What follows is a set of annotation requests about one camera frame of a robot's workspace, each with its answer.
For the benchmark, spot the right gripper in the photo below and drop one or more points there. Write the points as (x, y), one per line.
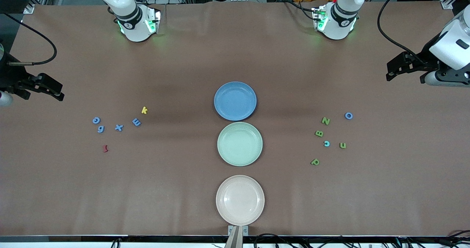
(12, 76)

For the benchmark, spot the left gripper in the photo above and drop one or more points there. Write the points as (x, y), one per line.
(425, 58)

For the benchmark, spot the blue foam letter c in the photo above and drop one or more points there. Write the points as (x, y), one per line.
(93, 120)

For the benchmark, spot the blue foam letter g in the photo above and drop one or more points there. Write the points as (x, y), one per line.
(103, 129)

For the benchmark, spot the blue foam letter x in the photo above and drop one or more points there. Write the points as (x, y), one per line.
(118, 127)

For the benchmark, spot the green foam letter Z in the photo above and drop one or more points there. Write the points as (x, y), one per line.
(325, 121)

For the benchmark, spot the blue foam letter m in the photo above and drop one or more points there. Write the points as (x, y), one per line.
(136, 122)

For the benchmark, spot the yellow foam letter k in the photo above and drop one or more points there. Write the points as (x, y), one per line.
(143, 110)

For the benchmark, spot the green foam letter B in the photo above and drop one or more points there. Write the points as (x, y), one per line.
(319, 133)

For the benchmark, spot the green foam letter p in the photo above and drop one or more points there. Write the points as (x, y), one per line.
(313, 162)

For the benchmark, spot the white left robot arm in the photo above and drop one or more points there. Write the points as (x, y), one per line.
(339, 20)

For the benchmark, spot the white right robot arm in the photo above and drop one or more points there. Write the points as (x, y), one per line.
(132, 20)

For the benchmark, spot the blue foam letter o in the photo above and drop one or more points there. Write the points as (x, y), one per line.
(346, 116)

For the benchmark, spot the blue plate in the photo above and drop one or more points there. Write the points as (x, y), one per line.
(235, 101)

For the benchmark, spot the brown table cover sheet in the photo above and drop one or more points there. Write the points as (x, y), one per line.
(183, 189)

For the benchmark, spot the green plate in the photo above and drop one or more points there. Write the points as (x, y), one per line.
(239, 144)

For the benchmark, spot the pink beige plate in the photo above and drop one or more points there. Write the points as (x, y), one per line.
(240, 200)

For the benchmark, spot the metal table edge rail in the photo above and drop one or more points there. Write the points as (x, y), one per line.
(55, 245)

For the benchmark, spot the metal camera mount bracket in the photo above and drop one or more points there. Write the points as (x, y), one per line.
(238, 237)

